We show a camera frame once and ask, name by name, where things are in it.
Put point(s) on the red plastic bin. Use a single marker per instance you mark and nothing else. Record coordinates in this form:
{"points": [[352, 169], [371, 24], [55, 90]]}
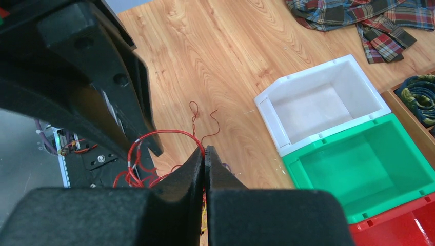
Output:
{"points": [[409, 224]]}

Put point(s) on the white plastic bin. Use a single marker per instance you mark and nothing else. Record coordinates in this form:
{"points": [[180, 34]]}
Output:
{"points": [[306, 106]]}

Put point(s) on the green plastic bin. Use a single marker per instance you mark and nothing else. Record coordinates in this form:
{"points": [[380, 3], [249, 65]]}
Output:
{"points": [[369, 168]]}

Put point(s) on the wooden compartment tray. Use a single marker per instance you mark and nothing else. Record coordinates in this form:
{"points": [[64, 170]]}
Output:
{"points": [[422, 136]]}

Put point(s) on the plaid cloth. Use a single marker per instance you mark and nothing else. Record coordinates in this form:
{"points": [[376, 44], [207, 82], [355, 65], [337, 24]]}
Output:
{"points": [[380, 24]]}

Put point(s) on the rolled dark tie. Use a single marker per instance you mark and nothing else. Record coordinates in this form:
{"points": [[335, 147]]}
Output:
{"points": [[417, 94]]}

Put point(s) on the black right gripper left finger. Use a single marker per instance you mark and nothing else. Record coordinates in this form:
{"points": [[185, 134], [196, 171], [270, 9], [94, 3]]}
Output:
{"points": [[167, 214]]}

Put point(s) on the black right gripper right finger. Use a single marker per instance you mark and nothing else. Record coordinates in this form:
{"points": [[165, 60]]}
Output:
{"points": [[238, 215]]}

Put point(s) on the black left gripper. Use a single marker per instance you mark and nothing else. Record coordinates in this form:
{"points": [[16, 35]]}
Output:
{"points": [[64, 61]]}

